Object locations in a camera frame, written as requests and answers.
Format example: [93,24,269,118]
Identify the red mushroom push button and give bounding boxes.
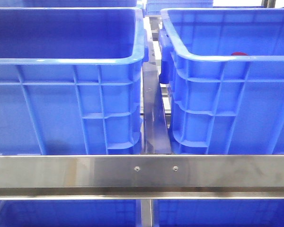
[231,52,248,56]

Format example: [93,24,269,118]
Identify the steel centre divider bar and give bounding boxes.
[142,62,172,155]

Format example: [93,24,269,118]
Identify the large blue crate left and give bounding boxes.
[0,8,148,156]

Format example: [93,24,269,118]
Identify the large blue crate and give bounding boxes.
[159,8,284,155]
[0,8,148,156]

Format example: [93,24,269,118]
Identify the large blue crate right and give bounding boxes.
[159,8,284,155]

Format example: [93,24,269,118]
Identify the blue crate lower right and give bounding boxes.
[155,199,284,227]

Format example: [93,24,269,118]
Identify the blue crate rear right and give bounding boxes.
[146,0,213,16]

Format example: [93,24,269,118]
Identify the blue crate lower left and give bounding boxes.
[0,200,142,227]

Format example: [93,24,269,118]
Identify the blue crate rear left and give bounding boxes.
[0,0,145,9]

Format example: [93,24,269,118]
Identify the stainless steel front rail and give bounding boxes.
[0,155,284,200]

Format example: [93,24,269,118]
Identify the steel lower vertical post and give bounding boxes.
[141,199,154,227]

